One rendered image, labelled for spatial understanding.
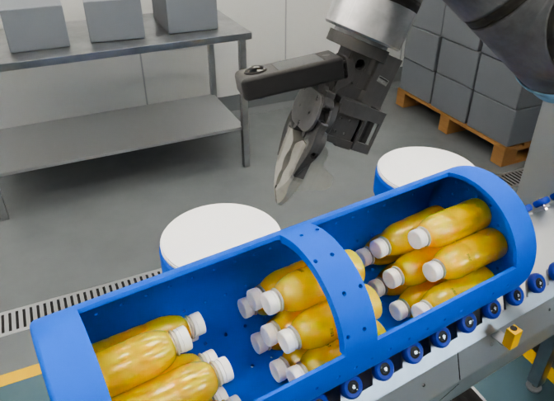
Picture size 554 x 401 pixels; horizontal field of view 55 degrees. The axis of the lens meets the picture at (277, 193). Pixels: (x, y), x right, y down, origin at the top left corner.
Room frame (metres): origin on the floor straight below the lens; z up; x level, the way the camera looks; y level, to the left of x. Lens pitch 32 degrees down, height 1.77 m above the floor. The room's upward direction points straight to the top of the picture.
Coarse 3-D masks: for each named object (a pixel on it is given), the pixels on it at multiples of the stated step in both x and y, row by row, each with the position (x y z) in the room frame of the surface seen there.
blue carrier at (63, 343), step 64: (384, 192) 0.89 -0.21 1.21; (448, 192) 0.99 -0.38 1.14; (512, 192) 0.87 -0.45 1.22; (256, 256) 0.79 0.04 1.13; (320, 256) 0.66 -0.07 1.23; (512, 256) 0.84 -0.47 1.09; (64, 320) 0.52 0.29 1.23; (128, 320) 0.66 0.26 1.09; (256, 320) 0.75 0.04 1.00; (384, 320) 0.79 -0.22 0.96; (448, 320) 0.69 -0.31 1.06; (64, 384) 0.43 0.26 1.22; (256, 384) 0.63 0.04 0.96; (320, 384) 0.54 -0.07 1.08
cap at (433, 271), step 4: (424, 264) 0.79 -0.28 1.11; (428, 264) 0.78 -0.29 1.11; (432, 264) 0.78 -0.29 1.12; (436, 264) 0.78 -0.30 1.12; (424, 268) 0.79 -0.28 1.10; (428, 268) 0.78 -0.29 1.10; (432, 268) 0.77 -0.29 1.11; (436, 268) 0.77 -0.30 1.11; (440, 268) 0.77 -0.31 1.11; (424, 272) 0.79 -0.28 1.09; (428, 272) 0.78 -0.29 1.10; (432, 272) 0.77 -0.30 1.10; (436, 272) 0.76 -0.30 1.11; (440, 272) 0.77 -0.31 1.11; (428, 276) 0.78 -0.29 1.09; (432, 276) 0.77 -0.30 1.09; (436, 276) 0.76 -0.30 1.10; (440, 276) 0.77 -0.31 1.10; (428, 280) 0.78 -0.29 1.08; (432, 280) 0.77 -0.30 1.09; (436, 280) 0.76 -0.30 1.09
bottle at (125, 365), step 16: (144, 336) 0.55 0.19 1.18; (160, 336) 0.55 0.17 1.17; (96, 352) 0.52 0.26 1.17; (112, 352) 0.52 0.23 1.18; (128, 352) 0.52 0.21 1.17; (144, 352) 0.52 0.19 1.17; (160, 352) 0.53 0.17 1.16; (176, 352) 0.55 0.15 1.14; (112, 368) 0.49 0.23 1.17; (128, 368) 0.50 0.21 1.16; (144, 368) 0.50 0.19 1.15; (160, 368) 0.51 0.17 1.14; (112, 384) 0.48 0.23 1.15; (128, 384) 0.49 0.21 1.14
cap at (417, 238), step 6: (408, 234) 0.83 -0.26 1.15; (414, 234) 0.82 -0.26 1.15; (420, 234) 0.81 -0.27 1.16; (426, 234) 0.82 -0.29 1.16; (408, 240) 0.83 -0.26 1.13; (414, 240) 0.82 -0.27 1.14; (420, 240) 0.80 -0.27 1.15; (426, 240) 0.81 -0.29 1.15; (414, 246) 0.82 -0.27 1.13; (420, 246) 0.80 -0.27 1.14
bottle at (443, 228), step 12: (468, 204) 0.90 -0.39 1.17; (480, 204) 0.90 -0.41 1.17; (432, 216) 0.86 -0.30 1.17; (444, 216) 0.85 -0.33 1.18; (456, 216) 0.86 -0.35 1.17; (468, 216) 0.86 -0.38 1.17; (480, 216) 0.88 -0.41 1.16; (420, 228) 0.83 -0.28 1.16; (432, 228) 0.83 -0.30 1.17; (444, 228) 0.83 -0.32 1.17; (456, 228) 0.84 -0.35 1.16; (468, 228) 0.85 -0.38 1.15; (480, 228) 0.87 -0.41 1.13; (432, 240) 0.82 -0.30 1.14; (444, 240) 0.82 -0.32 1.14; (456, 240) 0.84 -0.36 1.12
